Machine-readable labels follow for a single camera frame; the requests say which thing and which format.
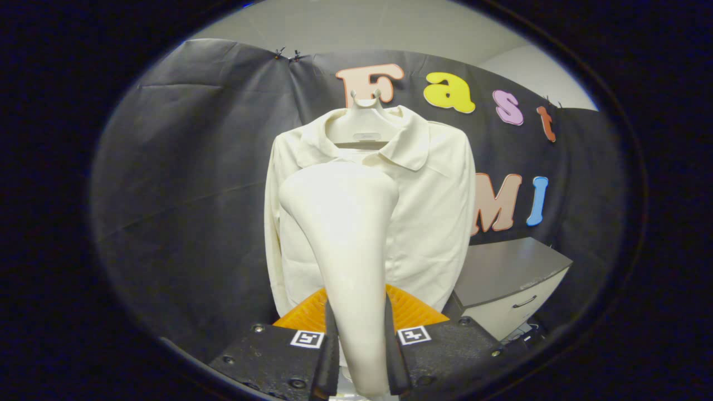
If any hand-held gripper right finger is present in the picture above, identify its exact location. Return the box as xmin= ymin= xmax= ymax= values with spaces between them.
xmin=384 ymin=284 xmax=507 ymax=398

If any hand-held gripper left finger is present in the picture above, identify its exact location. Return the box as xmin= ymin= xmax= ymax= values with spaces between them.
xmin=209 ymin=287 xmax=340 ymax=401

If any cream button-up shirt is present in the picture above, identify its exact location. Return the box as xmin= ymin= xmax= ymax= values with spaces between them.
xmin=263 ymin=105 xmax=477 ymax=318

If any white garment steamer head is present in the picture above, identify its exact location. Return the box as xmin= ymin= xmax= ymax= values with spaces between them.
xmin=279 ymin=162 xmax=401 ymax=397

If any beige cabinet with grey top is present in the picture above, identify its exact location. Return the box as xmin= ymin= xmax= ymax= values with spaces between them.
xmin=446 ymin=237 xmax=573 ymax=341

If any black backdrop cloth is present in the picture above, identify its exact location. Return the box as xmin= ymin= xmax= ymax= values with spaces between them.
xmin=90 ymin=38 xmax=627 ymax=363

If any cream plastic hanger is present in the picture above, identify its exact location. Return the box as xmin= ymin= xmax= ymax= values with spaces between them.
xmin=326 ymin=88 xmax=404 ymax=148

